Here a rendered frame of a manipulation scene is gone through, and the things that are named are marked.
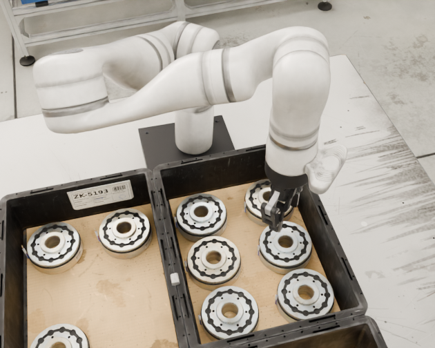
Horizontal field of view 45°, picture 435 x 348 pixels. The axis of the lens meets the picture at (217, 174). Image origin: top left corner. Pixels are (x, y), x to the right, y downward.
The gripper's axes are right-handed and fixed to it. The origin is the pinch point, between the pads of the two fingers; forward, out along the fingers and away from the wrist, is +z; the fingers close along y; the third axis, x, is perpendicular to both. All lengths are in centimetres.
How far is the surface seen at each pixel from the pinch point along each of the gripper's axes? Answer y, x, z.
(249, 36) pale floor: -160, -95, 100
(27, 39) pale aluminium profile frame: -87, -181, 86
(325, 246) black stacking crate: -4.4, 7.2, 11.4
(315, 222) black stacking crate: -8.3, 3.3, 11.4
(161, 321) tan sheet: 21.5, -12.5, 17.3
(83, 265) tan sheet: 20.0, -32.4, 17.2
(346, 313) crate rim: 8.1, 16.0, 7.3
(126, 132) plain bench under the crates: -22, -57, 30
